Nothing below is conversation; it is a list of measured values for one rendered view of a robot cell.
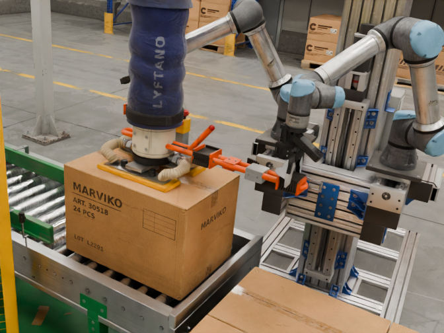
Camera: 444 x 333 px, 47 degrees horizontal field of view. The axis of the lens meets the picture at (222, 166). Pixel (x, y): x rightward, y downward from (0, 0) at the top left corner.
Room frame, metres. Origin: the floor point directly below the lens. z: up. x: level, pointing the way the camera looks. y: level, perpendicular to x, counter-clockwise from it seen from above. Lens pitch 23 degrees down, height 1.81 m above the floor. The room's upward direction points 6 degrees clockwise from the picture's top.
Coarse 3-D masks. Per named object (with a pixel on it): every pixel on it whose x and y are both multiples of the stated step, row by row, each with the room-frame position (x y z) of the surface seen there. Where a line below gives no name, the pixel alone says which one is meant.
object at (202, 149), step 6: (204, 144) 1.85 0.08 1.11; (192, 150) 1.79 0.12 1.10; (198, 150) 1.81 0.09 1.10; (204, 150) 1.82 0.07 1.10; (210, 150) 1.82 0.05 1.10; (216, 150) 1.83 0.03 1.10; (192, 156) 1.79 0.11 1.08; (198, 156) 1.76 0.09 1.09; (204, 156) 1.75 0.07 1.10; (210, 156) 1.75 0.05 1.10; (216, 156) 1.78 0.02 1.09; (192, 162) 1.77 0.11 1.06; (198, 162) 1.76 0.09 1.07; (204, 162) 1.76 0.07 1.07; (210, 162) 1.75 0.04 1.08; (210, 168) 1.75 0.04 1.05
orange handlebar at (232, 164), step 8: (128, 128) 2.00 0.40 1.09; (128, 136) 1.95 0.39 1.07; (168, 144) 1.86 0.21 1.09; (176, 144) 1.88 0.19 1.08; (184, 144) 1.88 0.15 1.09; (184, 152) 1.81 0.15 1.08; (216, 160) 1.75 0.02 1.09; (224, 160) 1.74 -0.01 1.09; (232, 160) 1.75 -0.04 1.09; (240, 160) 1.76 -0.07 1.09; (224, 168) 1.73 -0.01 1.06; (232, 168) 1.72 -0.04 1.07; (240, 168) 1.70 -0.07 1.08; (264, 176) 1.66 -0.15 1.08; (272, 176) 1.65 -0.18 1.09; (304, 184) 1.61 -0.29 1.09
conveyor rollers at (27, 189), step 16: (16, 176) 2.53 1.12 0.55; (32, 176) 2.60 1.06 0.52; (16, 192) 2.40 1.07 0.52; (32, 192) 2.39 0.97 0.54; (48, 192) 2.38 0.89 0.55; (64, 192) 2.45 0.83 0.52; (16, 208) 2.19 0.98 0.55; (32, 208) 2.28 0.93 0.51; (48, 208) 2.25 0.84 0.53; (64, 208) 2.24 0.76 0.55; (64, 224) 2.10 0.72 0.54; (64, 240) 1.98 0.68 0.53; (80, 256) 1.84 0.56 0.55; (112, 272) 1.75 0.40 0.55; (144, 288) 1.66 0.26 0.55
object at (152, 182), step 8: (120, 160) 1.93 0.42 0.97; (104, 168) 1.85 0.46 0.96; (112, 168) 1.84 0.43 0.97; (120, 168) 1.84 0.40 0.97; (128, 168) 1.85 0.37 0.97; (152, 168) 1.81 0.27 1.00; (128, 176) 1.80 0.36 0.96; (136, 176) 1.79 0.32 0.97; (144, 176) 1.79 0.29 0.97; (152, 176) 1.79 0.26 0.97; (144, 184) 1.76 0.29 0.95; (152, 184) 1.74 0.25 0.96; (160, 184) 1.74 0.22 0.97; (168, 184) 1.75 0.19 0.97; (176, 184) 1.78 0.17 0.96
